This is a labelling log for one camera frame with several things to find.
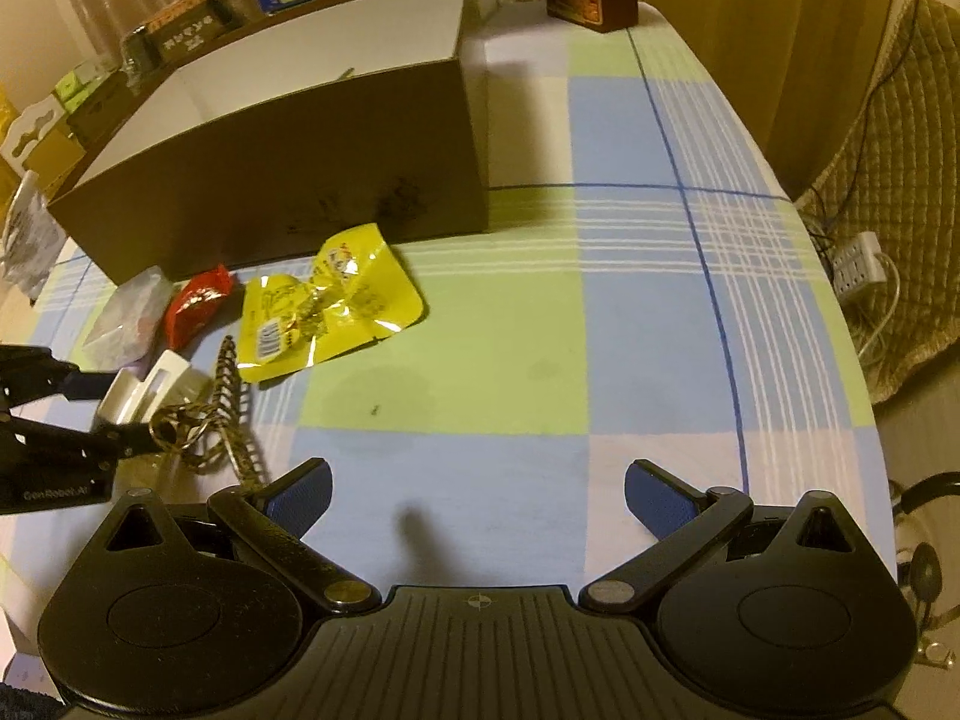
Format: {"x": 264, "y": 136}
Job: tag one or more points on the white power strip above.
{"x": 855, "y": 266}

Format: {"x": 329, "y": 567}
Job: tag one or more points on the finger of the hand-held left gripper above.
{"x": 86, "y": 384}
{"x": 112, "y": 444}

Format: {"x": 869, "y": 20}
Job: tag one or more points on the dark green tin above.
{"x": 184, "y": 22}

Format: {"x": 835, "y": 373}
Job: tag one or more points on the green tissue packs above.
{"x": 82, "y": 82}

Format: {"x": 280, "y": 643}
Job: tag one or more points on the clear floss pick box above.
{"x": 127, "y": 315}

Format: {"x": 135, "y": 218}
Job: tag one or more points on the red snack packet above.
{"x": 195, "y": 307}

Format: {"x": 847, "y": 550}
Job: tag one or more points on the yellow curtain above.
{"x": 787, "y": 52}

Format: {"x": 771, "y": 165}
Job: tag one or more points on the silver foil bag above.
{"x": 26, "y": 232}

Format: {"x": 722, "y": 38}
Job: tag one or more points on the black headset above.
{"x": 926, "y": 570}

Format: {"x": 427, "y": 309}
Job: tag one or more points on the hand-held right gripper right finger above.
{"x": 660, "y": 499}

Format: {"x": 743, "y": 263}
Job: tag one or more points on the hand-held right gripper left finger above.
{"x": 304, "y": 499}

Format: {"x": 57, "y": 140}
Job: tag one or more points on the quilted chair cushion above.
{"x": 915, "y": 202}

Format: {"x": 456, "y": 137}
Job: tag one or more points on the yellow snack packet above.
{"x": 352, "y": 292}

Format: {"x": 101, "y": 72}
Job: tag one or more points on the plaid cloth covered desktop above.
{"x": 637, "y": 277}

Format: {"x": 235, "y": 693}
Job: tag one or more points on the plain cardboard box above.
{"x": 52, "y": 157}

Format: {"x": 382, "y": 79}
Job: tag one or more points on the small white holder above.
{"x": 150, "y": 382}

